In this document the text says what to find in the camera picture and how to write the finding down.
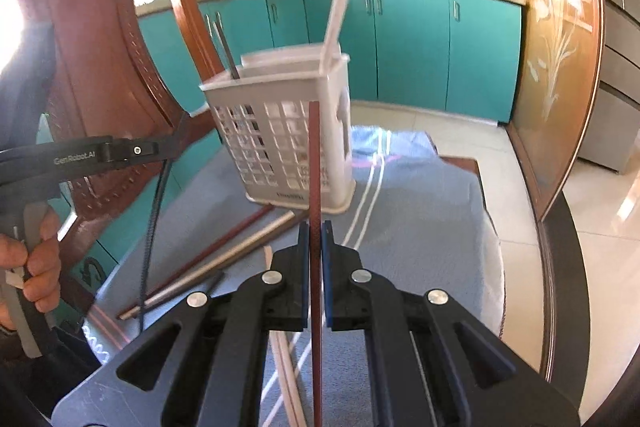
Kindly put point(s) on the person's left hand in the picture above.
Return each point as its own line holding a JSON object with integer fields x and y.
{"x": 45, "y": 267}

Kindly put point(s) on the wooden glass sliding door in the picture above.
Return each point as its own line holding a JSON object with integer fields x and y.
{"x": 555, "y": 57}

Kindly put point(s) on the blue striped cloth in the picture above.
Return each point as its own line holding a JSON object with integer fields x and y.
{"x": 410, "y": 217}

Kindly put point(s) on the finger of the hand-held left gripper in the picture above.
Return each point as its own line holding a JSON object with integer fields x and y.
{"x": 145, "y": 150}

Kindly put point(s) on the white plastic utensil basket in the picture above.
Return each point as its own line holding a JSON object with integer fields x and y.
{"x": 330, "y": 167}

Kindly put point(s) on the teal base cabinets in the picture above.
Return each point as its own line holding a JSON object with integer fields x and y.
{"x": 415, "y": 47}

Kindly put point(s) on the silver refrigerator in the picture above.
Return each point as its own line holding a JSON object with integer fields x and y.
{"x": 620, "y": 107}

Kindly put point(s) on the beige chopstick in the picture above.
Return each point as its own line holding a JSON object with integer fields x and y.
{"x": 250, "y": 242}

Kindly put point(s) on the dark grey chopstick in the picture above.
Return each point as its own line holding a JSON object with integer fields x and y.
{"x": 227, "y": 52}

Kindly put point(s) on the red-brown chopstick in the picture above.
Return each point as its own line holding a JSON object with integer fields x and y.
{"x": 230, "y": 238}
{"x": 315, "y": 167}

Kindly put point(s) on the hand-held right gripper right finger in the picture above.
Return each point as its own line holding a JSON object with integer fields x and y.
{"x": 327, "y": 277}

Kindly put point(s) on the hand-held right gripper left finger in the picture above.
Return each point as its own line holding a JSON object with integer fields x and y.
{"x": 303, "y": 277}

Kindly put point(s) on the brown wooden chair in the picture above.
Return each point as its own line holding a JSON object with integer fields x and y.
{"x": 90, "y": 32}

